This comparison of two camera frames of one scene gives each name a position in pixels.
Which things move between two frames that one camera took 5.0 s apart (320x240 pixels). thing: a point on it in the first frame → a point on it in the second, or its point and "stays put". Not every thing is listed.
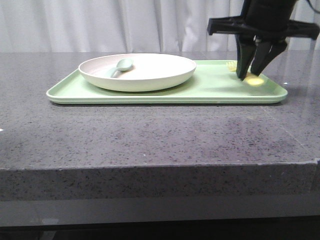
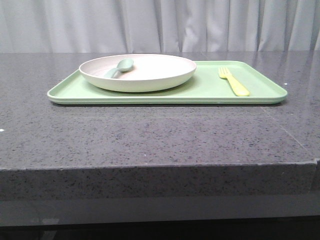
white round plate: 137,72 stays put
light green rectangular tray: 213,82 stays put
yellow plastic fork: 250,78 → 239,90
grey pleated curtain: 129,26 stays put
